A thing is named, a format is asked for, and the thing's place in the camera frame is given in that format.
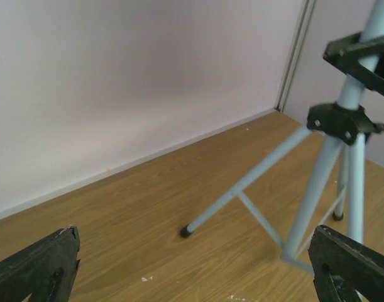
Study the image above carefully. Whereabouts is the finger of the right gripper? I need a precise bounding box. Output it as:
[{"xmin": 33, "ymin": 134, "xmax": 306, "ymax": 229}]
[{"xmin": 323, "ymin": 32, "xmax": 384, "ymax": 96}]

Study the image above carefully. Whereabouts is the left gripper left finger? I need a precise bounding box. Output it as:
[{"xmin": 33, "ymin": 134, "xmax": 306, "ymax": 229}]
[{"xmin": 0, "ymin": 226, "xmax": 80, "ymax": 301}]

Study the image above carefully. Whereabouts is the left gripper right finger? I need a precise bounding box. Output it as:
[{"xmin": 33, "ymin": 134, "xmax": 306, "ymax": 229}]
[{"xmin": 309, "ymin": 225, "xmax": 384, "ymax": 301}]

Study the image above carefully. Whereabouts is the light blue music stand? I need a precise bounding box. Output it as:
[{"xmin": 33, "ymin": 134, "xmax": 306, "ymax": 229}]
[{"xmin": 180, "ymin": 1, "xmax": 384, "ymax": 272}]

